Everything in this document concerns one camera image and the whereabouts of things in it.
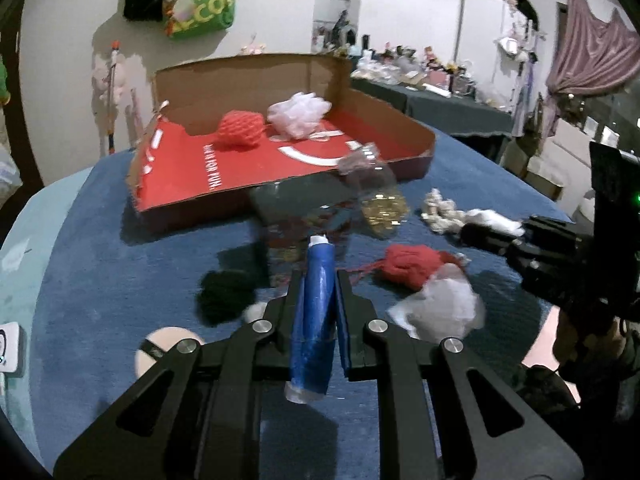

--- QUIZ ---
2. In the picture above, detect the white cotton wad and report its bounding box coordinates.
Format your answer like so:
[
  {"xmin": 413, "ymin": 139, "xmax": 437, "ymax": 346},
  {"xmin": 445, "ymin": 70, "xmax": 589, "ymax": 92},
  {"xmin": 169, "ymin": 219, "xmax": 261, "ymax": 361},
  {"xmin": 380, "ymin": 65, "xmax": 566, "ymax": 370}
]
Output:
[{"xmin": 463, "ymin": 209, "xmax": 524, "ymax": 237}]

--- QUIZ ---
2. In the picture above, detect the beige round powder puff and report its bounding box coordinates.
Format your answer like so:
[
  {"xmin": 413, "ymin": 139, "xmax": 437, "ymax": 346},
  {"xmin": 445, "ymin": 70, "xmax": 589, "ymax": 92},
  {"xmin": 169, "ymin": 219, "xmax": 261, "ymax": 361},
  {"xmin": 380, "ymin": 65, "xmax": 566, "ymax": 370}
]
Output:
[{"xmin": 134, "ymin": 326, "xmax": 205, "ymax": 378}]

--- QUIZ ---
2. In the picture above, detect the red knitted pouch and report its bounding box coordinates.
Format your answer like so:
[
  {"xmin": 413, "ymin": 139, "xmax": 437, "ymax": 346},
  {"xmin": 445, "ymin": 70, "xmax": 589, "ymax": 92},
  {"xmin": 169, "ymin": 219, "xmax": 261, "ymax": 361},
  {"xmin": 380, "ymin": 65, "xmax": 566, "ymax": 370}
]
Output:
[{"xmin": 347, "ymin": 244, "xmax": 463, "ymax": 292}]

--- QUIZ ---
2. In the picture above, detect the blue felt roll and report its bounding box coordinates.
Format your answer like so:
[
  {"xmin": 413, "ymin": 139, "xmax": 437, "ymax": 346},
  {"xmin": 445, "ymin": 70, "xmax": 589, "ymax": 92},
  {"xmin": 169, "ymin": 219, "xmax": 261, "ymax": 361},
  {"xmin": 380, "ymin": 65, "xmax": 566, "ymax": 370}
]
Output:
[{"xmin": 284, "ymin": 235, "xmax": 336, "ymax": 404}]

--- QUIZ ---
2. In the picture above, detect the black fuzzy pom pom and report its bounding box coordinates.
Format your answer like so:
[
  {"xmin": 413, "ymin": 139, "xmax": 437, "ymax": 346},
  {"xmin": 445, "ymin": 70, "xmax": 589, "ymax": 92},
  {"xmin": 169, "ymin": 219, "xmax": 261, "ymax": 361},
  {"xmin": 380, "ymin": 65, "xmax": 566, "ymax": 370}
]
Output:
[{"xmin": 196, "ymin": 270, "xmax": 258, "ymax": 326}]

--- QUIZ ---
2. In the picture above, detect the blue carpet mat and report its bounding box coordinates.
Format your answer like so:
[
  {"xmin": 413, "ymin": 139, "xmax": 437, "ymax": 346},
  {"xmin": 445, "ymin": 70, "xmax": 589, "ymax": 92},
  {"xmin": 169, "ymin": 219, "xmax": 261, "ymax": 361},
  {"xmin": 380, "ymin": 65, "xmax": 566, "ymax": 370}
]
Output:
[{"xmin": 29, "ymin": 130, "xmax": 568, "ymax": 479}]

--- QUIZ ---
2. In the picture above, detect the dark green cluttered table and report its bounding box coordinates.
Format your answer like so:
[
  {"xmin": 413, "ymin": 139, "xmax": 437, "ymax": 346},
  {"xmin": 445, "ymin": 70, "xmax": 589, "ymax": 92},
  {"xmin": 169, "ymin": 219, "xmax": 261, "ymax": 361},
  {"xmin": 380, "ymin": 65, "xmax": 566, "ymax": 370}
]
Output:
[{"xmin": 352, "ymin": 79, "xmax": 513, "ymax": 138}]

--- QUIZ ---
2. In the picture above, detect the clear jar with gold beads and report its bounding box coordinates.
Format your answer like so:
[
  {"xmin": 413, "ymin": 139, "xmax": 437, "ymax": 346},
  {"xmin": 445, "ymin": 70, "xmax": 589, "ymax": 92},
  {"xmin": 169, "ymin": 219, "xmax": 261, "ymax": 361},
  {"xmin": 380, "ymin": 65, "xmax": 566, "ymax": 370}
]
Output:
[{"xmin": 337, "ymin": 143, "xmax": 409, "ymax": 238}]

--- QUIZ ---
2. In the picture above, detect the pink curtain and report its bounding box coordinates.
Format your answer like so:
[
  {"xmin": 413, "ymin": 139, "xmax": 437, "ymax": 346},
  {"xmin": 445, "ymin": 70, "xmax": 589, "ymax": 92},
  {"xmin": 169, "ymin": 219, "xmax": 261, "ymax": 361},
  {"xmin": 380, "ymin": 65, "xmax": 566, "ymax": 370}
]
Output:
[{"xmin": 546, "ymin": 0, "xmax": 639, "ymax": 98}]

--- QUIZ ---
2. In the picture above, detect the dark floral gift box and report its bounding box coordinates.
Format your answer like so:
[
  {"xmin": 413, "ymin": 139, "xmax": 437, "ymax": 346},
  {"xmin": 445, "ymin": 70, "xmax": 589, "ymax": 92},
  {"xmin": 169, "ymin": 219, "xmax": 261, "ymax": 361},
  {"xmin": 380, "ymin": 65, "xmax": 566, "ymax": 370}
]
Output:
[{"xmin": 248, "ymin": 171, "xmax": 369, "ymax": 287}]

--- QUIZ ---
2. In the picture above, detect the white mesh bath pouf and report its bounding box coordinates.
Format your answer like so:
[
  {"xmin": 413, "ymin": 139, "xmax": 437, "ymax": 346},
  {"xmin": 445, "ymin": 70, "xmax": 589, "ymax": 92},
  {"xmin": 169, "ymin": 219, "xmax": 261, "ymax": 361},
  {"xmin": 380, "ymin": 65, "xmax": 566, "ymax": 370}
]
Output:
[{"xmin": 267, "ymin": 92, "xmax": 332, "ymax": 140}]

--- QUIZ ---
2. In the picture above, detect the red cardboard box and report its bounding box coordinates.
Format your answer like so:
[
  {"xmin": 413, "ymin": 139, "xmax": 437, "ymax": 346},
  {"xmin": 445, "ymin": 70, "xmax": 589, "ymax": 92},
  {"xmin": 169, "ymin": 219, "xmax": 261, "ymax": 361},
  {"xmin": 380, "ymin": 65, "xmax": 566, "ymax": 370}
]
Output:
[{"xmin": 127, "ymin": 54, "xmax": 436, "ymax": 231}]

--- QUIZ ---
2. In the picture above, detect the red foam net ball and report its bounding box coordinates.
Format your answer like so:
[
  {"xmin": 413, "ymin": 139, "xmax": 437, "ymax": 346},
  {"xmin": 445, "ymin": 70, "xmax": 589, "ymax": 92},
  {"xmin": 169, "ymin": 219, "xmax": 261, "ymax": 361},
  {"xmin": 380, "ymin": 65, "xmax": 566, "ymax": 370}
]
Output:
[{"xmin": 215, "ymin": 110, "xmax": 266, "ymax": 150}]

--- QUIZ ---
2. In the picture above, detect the cream knitted rope toy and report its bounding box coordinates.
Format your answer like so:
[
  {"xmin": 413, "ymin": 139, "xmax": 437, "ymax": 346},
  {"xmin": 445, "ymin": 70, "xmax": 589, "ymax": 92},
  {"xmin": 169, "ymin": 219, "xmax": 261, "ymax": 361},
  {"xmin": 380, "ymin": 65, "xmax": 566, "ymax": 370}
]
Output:
[{"xmin": 420, "ymin": 188, "xmax": 468, "ymax": 234}]

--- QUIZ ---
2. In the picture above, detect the white cotton ball with string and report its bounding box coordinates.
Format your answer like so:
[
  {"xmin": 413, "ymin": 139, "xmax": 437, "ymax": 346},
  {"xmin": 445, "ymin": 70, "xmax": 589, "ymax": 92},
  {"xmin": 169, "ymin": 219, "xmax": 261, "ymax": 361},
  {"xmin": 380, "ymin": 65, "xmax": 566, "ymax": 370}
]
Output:
[{"xmin": 242, "ymin": 301, "xmax": 267, "ymax": 324}]

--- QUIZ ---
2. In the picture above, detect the pink plush on wall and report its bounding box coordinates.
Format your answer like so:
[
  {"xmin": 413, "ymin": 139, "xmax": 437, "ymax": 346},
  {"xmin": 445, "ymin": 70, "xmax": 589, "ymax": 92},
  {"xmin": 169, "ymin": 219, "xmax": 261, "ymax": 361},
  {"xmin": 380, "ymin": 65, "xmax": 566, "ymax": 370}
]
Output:
[{"xmin": 92, "ymin": 39, "xmax": 147, "ymax": 156}]

